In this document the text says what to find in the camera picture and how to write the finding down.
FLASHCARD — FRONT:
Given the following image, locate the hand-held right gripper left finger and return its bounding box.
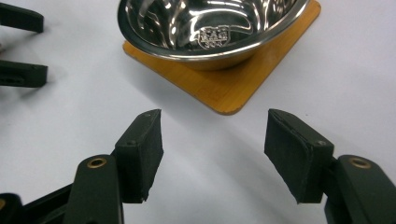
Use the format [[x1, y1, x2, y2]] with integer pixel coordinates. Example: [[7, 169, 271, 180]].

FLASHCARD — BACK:
[[113, 108, 164, 204]]

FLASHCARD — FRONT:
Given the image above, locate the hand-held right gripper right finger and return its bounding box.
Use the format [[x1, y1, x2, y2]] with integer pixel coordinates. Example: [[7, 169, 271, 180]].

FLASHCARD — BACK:
[[263, 108, 336, 204]]

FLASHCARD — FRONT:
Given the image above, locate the stainless steel bowl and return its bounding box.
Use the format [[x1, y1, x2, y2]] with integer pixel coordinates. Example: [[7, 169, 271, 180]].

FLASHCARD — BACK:
[[117, 0, 311, 72]]

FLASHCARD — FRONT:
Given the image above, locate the square wooden trivet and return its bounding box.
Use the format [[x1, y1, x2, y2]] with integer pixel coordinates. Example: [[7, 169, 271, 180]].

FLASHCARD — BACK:
[[122, 0, 322, 117]]

